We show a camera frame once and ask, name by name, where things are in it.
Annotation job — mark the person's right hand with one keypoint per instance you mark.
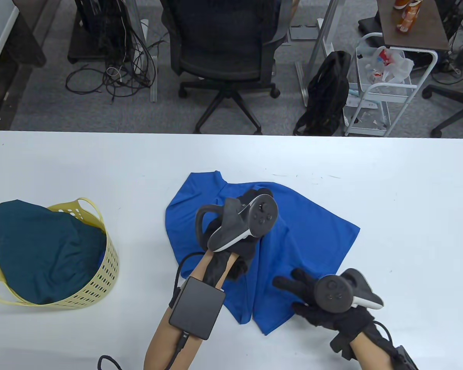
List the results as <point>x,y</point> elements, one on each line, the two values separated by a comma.
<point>332,318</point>

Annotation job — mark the person's left hand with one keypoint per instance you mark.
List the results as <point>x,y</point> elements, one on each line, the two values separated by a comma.
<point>249,250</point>

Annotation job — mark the blue t-shirt clothes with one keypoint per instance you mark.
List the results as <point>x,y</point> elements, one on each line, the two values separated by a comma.
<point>308,239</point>

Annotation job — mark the yellow perforated laundry basket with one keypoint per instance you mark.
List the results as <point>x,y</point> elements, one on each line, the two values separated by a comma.
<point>100,285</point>

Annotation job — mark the teal shorts clothes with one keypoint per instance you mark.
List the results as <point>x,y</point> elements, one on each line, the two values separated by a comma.
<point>42,250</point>

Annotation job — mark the person's right forearm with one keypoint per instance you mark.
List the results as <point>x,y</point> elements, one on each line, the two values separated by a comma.
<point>370,354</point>

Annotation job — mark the person's left forearm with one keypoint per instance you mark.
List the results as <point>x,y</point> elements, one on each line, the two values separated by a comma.
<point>162,343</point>

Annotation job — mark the grey white handheld controller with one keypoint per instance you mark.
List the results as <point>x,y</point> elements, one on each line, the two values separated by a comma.
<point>335,293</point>
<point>254,219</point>

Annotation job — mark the black backpack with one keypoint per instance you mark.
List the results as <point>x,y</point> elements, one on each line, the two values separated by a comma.
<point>328,96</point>

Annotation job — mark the black mesh office chair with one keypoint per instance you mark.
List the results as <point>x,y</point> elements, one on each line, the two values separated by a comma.
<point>223,58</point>

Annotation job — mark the white desk leg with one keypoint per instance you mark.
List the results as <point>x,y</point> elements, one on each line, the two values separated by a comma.
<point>153,77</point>

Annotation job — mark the white metal utility cart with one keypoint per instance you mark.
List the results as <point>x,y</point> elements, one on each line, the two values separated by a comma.
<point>389,96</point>

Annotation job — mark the silver metal desk leg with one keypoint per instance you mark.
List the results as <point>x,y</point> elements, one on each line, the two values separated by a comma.
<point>320,42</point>

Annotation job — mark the grey desk foot plate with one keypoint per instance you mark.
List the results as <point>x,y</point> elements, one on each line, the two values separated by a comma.
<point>303,32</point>

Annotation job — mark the white plastic bag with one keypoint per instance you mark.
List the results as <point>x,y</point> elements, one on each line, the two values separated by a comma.
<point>393,65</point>

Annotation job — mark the black swivel chair base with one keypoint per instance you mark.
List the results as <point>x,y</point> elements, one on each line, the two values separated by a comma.
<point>453,100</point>

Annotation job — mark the black computer cabinet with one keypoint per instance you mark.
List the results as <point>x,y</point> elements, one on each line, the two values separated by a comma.
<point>96,34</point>

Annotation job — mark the orange bottle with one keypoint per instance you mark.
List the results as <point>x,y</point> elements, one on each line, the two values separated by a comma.
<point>401,4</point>
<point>408,17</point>

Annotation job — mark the brown side table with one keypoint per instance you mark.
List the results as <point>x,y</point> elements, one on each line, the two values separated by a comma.
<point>424,27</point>

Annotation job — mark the dark wooden desk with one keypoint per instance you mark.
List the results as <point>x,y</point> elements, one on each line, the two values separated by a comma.
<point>19,50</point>

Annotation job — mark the black box wrist camera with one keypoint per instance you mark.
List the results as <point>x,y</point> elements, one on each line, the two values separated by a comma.
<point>196,306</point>

